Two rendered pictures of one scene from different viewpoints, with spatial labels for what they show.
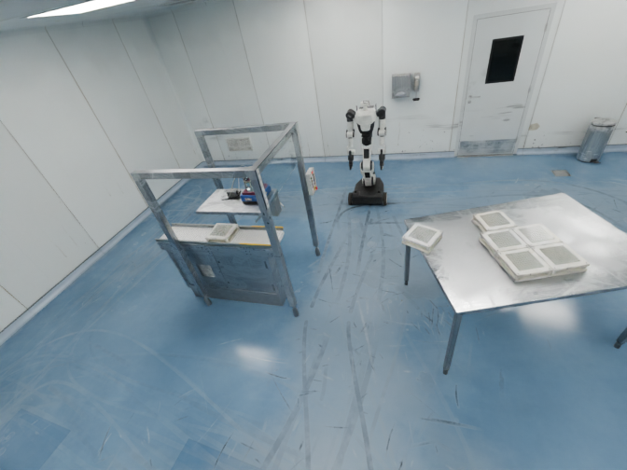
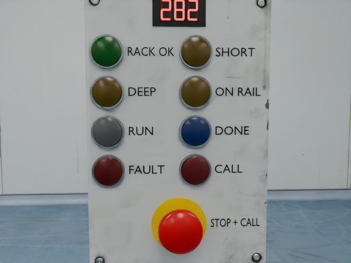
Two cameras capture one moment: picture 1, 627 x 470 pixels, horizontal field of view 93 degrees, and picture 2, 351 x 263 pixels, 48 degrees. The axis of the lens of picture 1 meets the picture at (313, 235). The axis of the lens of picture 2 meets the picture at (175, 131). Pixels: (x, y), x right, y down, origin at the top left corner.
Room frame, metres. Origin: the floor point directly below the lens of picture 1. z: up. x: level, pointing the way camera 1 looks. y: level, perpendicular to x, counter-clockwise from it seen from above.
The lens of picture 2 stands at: (2.85, -0.44, 1.09)
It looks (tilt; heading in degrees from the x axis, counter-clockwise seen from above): 5 degrees down; 65
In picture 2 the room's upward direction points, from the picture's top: straight up
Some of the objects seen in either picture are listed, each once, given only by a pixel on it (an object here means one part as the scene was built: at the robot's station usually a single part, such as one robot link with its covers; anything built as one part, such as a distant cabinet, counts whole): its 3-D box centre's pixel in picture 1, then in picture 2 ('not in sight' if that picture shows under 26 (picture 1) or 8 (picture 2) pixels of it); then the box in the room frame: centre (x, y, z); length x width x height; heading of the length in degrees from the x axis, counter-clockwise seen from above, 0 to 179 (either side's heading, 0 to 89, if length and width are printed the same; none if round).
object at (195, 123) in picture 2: not in sight; (195, 131); (3.02, -0.12, 1.06); 0.03 x 0.01 x 0.03; 159
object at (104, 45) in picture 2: not in sight; (106, 51); (2.95, -0.09, 1.13); 0.03 x 0.01 x 0.03; 159
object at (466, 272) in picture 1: (519, 243); not in sight; (1.68, -1.60, 0.85); 1.50 x 1.10 x 0.04; 88
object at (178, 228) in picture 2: not in sight; (179, 226); (3.00, -0.12, 0.97); 0.04 x 0.04 x 0.04; 69
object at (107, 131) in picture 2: not in sight; (107, 132); (2.95, -0.09, 1.06); 0.03 x 0.01 x 0.03; 159
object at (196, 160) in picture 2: not in sight; (195, 170); (3.02, -0.12, 1.02); 0.03 x 0.01 x 0.03; 159
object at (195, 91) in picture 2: not in sight; (196, 92); (3.02, -0.12, 1.09); 0.03 x 0.01 x 0.03; 159
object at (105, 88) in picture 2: not in sight; (106, 92); (2.95, -0.09, 1.09); 0.03 x 0.01 x 0.03; 159
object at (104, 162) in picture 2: not in sight; (108, 171); (2.95, -0.09, 1.02); 0.03 x 0.01 x 0.03; 159
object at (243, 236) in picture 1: (218, 238); not in sight; (2.51, 0.95, 0.89); 1.35 x 0.25 x 0.05; 69
